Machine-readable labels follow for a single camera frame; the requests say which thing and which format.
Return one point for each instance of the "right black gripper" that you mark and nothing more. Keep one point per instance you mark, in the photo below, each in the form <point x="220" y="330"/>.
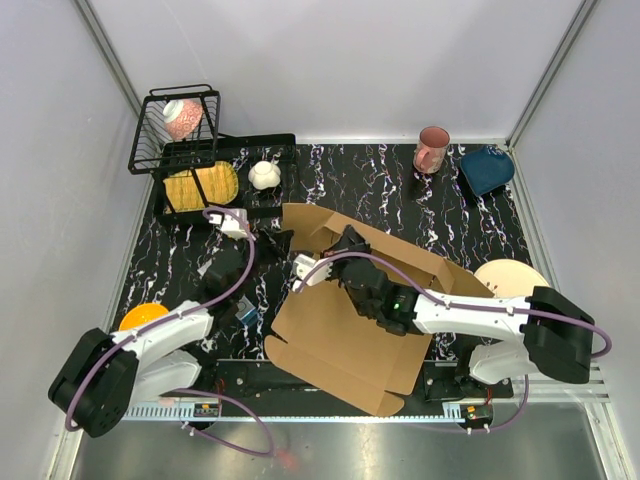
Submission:
<point x="349" y="241"/>

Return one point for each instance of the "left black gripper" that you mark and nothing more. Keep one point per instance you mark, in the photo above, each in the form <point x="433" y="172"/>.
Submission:
<point x="275" y="243"/>

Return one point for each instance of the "brown cardboard box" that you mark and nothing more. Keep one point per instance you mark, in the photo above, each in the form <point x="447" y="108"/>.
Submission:
<point x="352" y="336"/>

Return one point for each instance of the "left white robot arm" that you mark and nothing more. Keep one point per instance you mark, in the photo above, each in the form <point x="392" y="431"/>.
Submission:
<point x="107" y="373"/>

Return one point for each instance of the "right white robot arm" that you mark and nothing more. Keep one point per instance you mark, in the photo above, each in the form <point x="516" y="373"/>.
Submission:
<point x="543" y="332"/>

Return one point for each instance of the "blue grey carton box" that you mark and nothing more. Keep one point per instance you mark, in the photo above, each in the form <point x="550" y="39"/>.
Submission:
<point x="246" y="312"/>

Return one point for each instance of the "yellow woven plate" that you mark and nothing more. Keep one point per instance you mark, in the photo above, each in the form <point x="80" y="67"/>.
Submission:
<point x="194" y="190"/>

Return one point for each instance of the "pink ceramic mug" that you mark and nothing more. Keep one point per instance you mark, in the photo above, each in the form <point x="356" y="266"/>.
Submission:
<point x="431" y="149"/>

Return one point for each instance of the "orange round bowl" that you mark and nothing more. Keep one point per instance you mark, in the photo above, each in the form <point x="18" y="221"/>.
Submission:
<point x="142" y="314"/>

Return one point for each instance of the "dark blue dish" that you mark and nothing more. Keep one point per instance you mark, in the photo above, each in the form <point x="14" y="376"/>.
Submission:
<point x="487" y="169"/>

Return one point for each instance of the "pink patterned bowl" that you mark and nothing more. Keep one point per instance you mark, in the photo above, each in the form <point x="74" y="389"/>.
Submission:
<point x="181" y="117"/>

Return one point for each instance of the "pink cream round plate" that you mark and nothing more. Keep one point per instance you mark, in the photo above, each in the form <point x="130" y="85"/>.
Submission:
<point x="507" y="278"/>

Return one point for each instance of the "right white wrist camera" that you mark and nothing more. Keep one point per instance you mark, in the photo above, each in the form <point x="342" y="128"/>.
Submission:
<point x="310" y="272"/>

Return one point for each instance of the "black wire dish rack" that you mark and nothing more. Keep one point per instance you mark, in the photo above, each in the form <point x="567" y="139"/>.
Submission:
<point x="155" y="153"/>

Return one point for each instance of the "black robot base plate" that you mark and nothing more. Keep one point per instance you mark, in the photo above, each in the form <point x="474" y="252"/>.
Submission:
<point x="272" y="392"/>

